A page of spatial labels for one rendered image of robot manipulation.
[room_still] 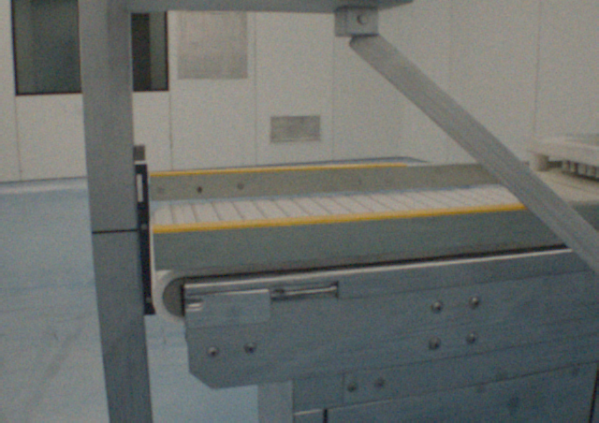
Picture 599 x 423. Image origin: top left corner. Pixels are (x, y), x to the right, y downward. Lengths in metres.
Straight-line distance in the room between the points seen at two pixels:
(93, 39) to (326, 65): 5.42
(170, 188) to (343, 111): 5.51
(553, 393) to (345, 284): 0.34
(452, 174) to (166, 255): 0.48
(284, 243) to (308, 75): 5.56
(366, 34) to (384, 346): 0.27
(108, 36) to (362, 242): 0.41
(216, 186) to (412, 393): 0.34
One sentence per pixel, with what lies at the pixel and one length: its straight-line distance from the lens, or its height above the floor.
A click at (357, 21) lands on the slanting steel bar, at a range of 0.49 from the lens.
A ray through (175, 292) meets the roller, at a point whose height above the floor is 0.80.
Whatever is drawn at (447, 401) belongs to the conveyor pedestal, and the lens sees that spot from 0.68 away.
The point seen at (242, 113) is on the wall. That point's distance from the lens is 5.78.
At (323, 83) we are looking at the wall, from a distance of 6.09.
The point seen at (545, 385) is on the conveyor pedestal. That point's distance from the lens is 0.74.
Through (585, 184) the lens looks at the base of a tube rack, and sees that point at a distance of 0.80.
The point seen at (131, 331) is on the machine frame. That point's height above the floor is 0.64.
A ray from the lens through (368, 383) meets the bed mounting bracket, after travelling 0.61.
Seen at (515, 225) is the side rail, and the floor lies 0.84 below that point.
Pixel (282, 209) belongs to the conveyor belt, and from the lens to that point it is 0.69.
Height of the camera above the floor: 0.97
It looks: 11 degrees down
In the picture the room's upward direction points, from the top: straight up
